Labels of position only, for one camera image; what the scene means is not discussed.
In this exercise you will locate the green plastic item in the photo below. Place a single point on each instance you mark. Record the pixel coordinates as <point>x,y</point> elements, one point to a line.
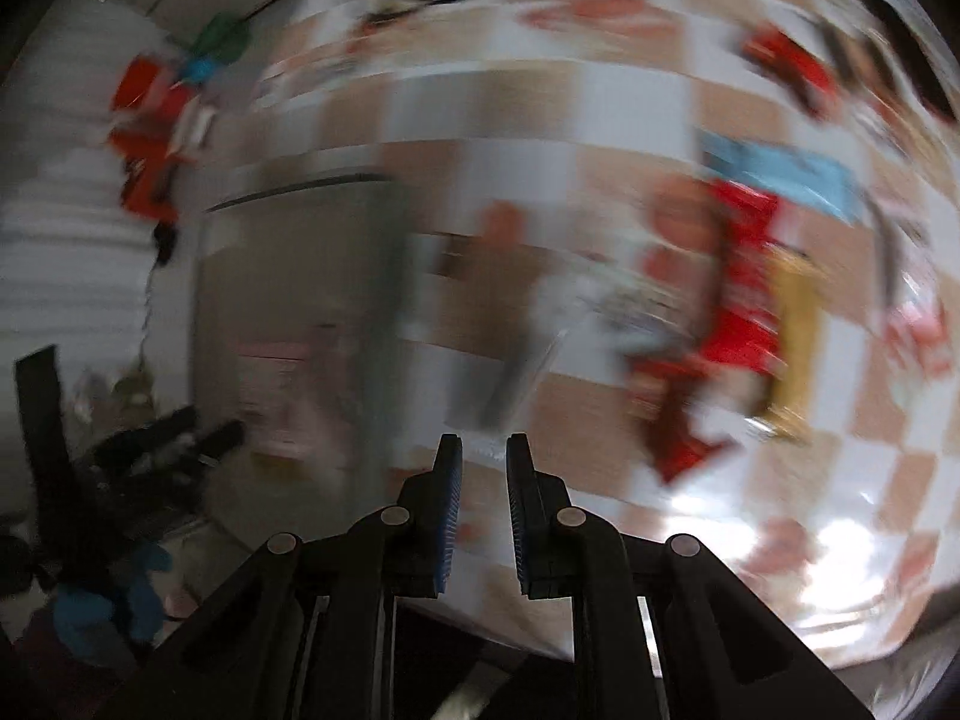
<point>221,37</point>

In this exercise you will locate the orange red snack packet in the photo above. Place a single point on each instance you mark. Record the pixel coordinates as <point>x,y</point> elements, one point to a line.
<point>679,420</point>

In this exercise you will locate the blue snack packet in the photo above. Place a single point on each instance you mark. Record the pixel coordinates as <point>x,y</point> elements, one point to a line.
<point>787,172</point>

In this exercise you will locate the pink snack packet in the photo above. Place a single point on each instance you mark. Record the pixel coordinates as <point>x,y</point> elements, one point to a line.
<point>292,390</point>

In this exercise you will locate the bright red snack packet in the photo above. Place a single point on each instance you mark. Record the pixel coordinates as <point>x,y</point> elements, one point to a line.
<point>742,277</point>

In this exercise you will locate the dark stick snack clear wrapper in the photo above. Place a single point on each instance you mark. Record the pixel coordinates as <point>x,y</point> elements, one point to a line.
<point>517,375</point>

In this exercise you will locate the red plastic items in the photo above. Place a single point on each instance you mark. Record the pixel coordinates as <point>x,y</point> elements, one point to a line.
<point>150,135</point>

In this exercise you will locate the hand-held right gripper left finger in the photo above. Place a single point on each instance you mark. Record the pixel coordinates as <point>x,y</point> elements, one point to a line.
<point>448,517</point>

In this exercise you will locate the grey storage box green rim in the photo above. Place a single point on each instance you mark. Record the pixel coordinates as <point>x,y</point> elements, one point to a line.
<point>300,277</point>

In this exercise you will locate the yellow snack packet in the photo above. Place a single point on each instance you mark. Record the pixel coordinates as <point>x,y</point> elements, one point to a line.
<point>795,345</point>

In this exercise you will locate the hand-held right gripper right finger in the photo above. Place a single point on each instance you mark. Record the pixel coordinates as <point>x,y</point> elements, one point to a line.
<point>517,517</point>

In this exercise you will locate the red and black snack packet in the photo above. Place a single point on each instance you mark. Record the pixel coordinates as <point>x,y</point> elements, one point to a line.
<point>795,67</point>

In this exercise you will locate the blue cloth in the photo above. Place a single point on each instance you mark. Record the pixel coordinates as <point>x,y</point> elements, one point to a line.
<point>105,607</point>

